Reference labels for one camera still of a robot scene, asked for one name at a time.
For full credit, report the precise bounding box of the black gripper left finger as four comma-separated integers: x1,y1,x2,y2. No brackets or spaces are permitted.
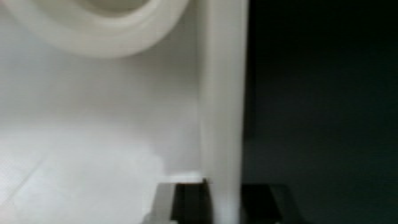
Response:
155,181,213,224

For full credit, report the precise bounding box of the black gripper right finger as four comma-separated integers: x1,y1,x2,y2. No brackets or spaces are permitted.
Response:
242,184,302,224

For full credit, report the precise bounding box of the white square tabletop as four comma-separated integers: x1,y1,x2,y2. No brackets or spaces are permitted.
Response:
0,0,249,224

